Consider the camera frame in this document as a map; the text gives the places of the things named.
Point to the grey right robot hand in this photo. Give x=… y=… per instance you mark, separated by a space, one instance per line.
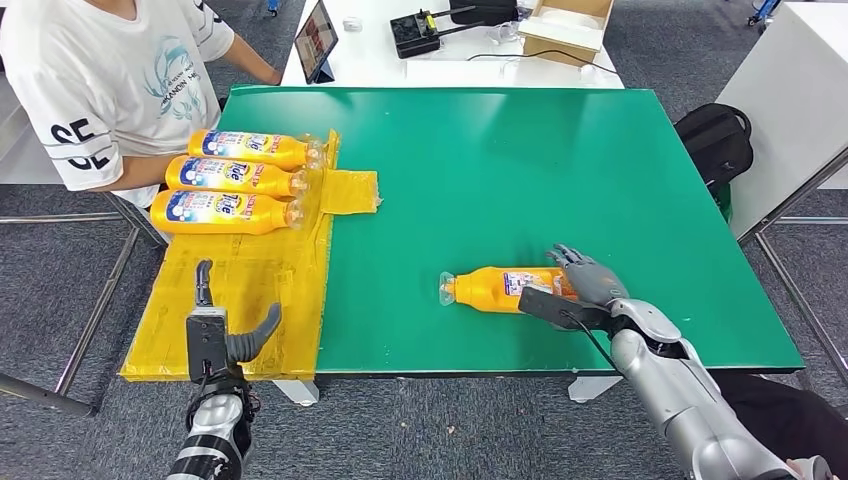
x=593 y=281

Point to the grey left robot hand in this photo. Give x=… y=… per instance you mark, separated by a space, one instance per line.
x=248 y=344

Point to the orange detergent bottle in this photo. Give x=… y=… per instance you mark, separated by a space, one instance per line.
x=232 y=182
x=218 y=218
x=484 y=291
x=265 y=151

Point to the yellow taped cardboard board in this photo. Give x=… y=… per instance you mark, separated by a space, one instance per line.
x=252 y=298

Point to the white table foot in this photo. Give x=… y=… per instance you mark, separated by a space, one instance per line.
x=594 y=387
x=296 y=392

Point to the black backpack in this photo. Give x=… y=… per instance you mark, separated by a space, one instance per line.
x=714 y=142

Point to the person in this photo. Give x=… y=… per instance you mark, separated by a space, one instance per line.
x=106 y=86
x=795 y=417

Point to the open cardboard box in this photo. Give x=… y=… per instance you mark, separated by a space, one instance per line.
x=565 y=40

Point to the clear plastic wrapper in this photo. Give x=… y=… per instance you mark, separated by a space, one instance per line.
x=505 y=33

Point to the black bag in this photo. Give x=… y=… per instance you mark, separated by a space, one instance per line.
x=482 y=10

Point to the black controller with antennas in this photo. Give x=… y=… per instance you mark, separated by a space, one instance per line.
x=413 y=33

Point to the white table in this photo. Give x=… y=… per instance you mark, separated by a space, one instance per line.
x=371 y=60

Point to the black tablet on stand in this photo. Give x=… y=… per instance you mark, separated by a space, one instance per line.
x=316 y=40

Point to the small white case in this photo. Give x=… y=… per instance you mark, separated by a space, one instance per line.
x=352 y=24

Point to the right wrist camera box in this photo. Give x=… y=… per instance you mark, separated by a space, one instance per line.
x=556 y=308

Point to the grey metal frame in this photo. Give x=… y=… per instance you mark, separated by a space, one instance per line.
x=33 y=393
x=797 y=298

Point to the blue frame piece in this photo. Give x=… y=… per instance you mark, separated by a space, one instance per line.
x=272 y=8
x=763 y=10

